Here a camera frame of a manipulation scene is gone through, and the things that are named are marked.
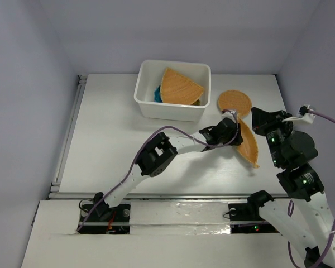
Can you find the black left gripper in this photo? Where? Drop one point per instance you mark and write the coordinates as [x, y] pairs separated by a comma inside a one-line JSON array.
[[233, 133]]

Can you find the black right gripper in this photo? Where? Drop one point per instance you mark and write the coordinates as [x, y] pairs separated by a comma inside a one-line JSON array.
[[262, 119]]

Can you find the orange leaf-shaped woven tray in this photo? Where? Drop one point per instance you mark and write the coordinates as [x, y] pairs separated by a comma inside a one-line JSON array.
[[248, 149]]

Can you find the green-trimmed square bamboo tray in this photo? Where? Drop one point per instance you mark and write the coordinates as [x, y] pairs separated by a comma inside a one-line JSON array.
[[196, 103]]

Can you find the orange teardrop woven tray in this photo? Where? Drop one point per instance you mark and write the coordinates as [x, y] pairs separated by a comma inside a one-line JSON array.
[[176, 88]]

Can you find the blue polka dot plate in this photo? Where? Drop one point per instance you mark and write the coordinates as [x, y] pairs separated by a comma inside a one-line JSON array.
[[157, 96]]

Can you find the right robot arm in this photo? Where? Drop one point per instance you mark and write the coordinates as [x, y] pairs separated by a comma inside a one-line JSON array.
[[292, 151]]

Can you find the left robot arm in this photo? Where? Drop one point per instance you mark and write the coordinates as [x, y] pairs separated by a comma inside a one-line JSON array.
[[158, 152]]

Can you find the white plastic bin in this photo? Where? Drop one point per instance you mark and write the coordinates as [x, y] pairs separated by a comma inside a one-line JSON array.
[[150, 78]]

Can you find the round orange woven plate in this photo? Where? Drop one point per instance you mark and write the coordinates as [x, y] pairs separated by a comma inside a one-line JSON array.
[[235, 100]]

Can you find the aluminium left rail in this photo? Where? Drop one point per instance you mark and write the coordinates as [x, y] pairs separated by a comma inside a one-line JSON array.
[[55, 185]]

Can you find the aluminium rail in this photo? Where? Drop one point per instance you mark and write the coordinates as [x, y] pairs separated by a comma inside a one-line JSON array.
[[55, 185], [60, 195]]

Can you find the aluminium front rail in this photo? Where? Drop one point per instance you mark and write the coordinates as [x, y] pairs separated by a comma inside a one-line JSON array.
[[60, 195]]

